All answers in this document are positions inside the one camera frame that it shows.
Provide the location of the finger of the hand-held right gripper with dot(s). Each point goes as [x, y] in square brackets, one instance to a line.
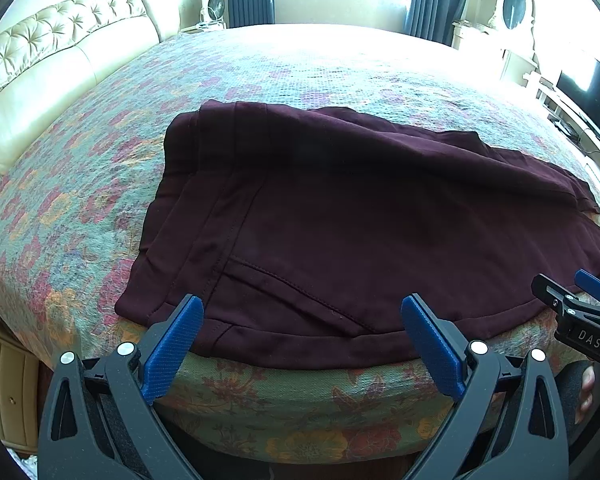
[552, 292]
[592, 284]

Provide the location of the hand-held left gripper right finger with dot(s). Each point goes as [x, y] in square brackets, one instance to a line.
[432, 347]

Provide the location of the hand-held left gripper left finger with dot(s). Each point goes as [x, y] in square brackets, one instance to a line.
[172, 350]

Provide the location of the maroon pants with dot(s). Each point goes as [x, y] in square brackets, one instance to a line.
[330, 220]

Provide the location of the person's right hand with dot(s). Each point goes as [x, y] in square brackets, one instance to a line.
[589, 382]

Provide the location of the cream nightstand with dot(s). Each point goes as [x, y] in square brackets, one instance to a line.
[10, 385]

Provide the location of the black television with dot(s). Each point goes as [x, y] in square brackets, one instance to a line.
[595, 95]

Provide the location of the floral bedspread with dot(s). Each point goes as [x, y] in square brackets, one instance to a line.
[80, 185]

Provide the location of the white vanity with oval mirror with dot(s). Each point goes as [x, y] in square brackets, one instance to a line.
[515, 5]

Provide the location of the cream tufted headboard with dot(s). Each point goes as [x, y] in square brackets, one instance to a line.
[55, 45]

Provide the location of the white fan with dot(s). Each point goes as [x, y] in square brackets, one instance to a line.
[215, 7]

